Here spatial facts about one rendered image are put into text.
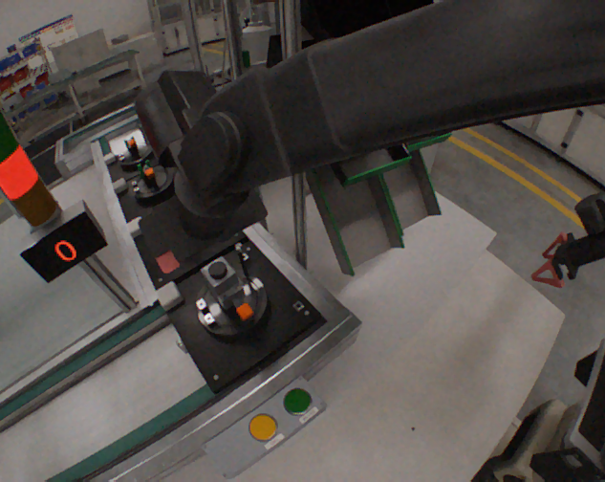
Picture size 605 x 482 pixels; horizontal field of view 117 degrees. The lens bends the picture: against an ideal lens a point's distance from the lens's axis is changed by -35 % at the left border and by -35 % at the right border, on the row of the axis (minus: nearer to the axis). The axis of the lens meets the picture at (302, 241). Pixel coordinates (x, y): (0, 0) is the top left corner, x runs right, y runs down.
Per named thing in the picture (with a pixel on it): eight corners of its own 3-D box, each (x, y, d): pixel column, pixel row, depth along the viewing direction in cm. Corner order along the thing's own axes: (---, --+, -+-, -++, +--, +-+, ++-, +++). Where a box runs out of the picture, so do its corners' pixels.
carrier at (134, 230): (248, 241, 67) (239, 201, 57) (160, 295, 57) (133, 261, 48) (205, 192, 79) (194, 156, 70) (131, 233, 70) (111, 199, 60)
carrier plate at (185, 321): (321, 318, 53) (322, 314, 52) (216, 395, 44) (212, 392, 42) (252, 245, 66) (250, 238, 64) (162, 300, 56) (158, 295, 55)
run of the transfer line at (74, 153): (390, 64, 197) (392, 50, 188) (64, 186, 104) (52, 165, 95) (353, 54, 218) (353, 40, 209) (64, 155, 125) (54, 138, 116)
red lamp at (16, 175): (37, 185, 26) (17, 154, 22) (7, 205, 24) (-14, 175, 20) (39, 169, 28) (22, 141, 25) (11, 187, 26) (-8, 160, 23)
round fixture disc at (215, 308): (284, 311, 52) (283, 306, 51) (221, 354, 47) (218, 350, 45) (244, 264, 60) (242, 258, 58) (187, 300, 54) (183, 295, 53)
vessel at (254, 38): (284, 91, 115) (279, 4, 86) (257, 99, 109) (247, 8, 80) (267, 84, 122) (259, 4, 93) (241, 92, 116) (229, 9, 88)
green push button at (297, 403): (314, 404, 43) (314, 402, 41) (295, 419, 41) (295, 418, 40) (299, 386, 45) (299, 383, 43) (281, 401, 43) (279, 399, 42)
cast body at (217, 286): (247, 296, 48) (239, 273, 43) (226, 311, 47) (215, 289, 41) (221, 267, 53) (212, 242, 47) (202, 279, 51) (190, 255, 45)
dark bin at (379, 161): (405, 164, 45) (428, 139, 38) (342, 188, 41) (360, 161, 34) (324, 58, 51) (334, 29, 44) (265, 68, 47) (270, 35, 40)
